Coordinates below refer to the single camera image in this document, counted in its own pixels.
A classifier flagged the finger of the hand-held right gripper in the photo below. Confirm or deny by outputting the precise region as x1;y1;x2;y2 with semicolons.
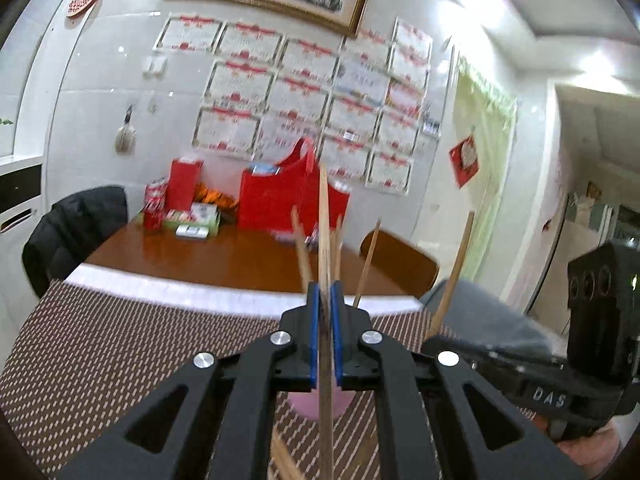
421;335;569;404

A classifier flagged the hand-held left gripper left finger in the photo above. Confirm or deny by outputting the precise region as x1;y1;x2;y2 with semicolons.
57;280;321;480

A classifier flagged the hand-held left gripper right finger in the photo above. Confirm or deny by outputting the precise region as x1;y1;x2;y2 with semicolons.
330;280;586;480

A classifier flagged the pink cup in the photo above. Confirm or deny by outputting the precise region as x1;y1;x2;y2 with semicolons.
286;387;353;422

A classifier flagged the wooden chopstick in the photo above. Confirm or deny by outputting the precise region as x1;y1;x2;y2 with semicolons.
291;206;315;292
429;211;476;337
318;162;336;480
352;217;382;309
332;214;345;282

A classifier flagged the person's right hand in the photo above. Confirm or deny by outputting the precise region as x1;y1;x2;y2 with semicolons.
550;422;633;471

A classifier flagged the brown wooden chair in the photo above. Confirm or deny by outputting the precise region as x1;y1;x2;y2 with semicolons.
359;230;441;298

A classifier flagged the clear bag of dark items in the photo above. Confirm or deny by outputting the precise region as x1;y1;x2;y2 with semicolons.
272;230;321;251

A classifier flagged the red gift bag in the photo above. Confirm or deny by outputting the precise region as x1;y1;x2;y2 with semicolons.
237;137;351;233

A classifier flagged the green tray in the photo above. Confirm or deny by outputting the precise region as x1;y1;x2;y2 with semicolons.
162;205;222;237

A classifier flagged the orange snack packet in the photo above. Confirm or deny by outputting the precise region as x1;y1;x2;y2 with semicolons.
195;182;238;211

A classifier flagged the brown dotted table mat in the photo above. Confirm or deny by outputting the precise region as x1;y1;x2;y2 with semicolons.
0;280;551;480

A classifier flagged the red box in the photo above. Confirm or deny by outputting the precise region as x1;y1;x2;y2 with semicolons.
169;159;203;211

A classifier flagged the light green curtain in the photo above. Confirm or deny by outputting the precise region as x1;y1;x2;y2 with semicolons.
450;55;518;281

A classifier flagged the red diamond door ornament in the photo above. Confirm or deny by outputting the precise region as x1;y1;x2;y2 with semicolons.
448;135;482;188

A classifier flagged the black jacket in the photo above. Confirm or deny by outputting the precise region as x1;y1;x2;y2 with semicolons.
21;186;130;298

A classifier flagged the white black cabinet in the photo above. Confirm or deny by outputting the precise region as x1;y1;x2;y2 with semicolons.
0;152;48;261

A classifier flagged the wall of award certificates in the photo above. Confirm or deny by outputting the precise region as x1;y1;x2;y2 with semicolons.
152;12;433;196

